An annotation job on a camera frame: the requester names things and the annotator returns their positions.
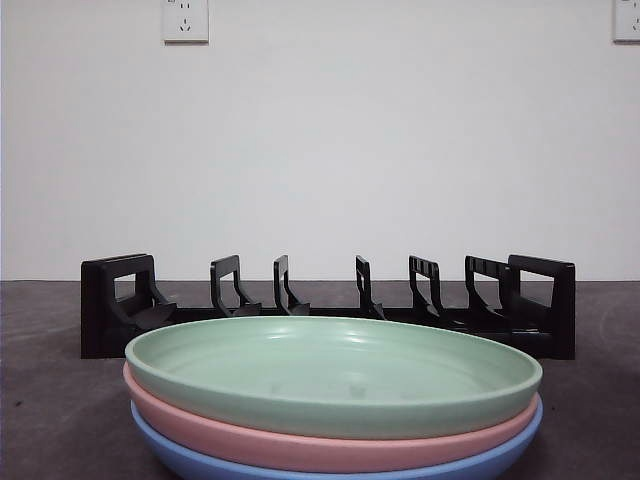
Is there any pale green plate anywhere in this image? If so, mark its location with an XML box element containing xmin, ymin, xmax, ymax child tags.
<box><xmin>124</xmin><ymin>315</ymin><xmax>544</xmax><ymax>441</ymax></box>

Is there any pink plate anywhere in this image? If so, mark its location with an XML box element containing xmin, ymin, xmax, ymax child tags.
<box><xmin>122</xmin><ymin>362</ymin><xmax>542</xmax><ymax>474</ymax></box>

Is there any blue plate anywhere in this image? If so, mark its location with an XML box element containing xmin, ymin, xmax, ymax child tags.
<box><xmin>130</xmin><ymin>398</ymin><xmax>544</xmax><ymax>480</ymax></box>

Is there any black plate rack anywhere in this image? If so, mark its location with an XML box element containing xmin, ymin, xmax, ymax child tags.
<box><xmin>80</xmin><ymin>253</ymin><xmax>577</xmax><ymax>361</ymax></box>

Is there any white wall socket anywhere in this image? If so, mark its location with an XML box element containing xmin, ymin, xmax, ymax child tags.
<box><xmin>162</xmin><ymin>0</ymin><xmax>209</xmax><ymax>44</ymax></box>
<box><xmin>613</xmin><ymin>0</ymin><xmax>640</xmax><ymax>43</ymax></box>

